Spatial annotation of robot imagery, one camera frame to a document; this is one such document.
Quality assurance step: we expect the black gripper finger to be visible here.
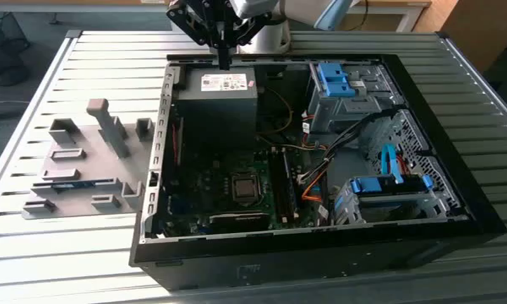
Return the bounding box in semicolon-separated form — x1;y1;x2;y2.
224;12;272;70
164;1;227;70

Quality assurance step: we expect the blue RAM stick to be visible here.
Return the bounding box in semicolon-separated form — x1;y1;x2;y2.
49;180;97;190

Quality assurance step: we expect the black RAM slot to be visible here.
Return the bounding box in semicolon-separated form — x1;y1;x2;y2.
280;146;300;219
270;146;290;222
275;148;295;221
264;148;284;222

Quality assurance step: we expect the grey power supply unit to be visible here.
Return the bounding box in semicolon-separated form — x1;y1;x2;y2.
174;67;262;151

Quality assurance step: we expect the blue plastic drive latch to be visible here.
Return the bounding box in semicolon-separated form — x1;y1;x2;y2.
316;62;356;98

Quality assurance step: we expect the metal drive cage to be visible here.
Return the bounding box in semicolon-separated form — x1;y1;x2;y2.
306;61;407;136

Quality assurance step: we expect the wooden desk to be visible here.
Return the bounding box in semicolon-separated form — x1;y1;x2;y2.
342;0;433;33

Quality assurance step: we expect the black mesh waste basket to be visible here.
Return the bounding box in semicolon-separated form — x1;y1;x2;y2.
0;11;31;87

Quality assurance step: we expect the green motherboard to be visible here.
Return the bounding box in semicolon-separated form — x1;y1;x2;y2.
163;147;322;238

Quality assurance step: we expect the silver CPU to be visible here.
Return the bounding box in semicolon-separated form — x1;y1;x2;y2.
232;177;258;199

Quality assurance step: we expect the grey parts rack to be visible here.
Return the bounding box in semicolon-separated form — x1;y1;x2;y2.
20;98;156;220

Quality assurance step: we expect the metal CPU socket cover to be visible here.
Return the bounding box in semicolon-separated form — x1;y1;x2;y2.
230;172;264;204

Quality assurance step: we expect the brown wooden cabinet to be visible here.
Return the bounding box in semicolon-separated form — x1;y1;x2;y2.
414;0;507;75

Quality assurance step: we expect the hard disk in blue carrier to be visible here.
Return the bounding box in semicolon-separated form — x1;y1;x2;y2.
350;173;433;196

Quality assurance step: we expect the black graphics card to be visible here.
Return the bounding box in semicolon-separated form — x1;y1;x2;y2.
208;211;271;234

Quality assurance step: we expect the metal disk bay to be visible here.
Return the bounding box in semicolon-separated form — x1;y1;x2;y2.
334;177;449;224

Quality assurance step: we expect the black PC case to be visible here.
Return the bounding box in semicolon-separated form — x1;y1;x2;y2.
128;53;507;291

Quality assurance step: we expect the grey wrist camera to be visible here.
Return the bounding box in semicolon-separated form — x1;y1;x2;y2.
230;0;276;20

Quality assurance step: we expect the black white wire bundle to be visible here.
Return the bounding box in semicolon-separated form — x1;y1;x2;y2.
298;109;396;186

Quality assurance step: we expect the orange yellow red wire bundle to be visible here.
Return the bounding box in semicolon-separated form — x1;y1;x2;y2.
300;180;326;202

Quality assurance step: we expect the blue flat wire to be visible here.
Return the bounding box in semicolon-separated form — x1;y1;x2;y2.
382;143;405;184

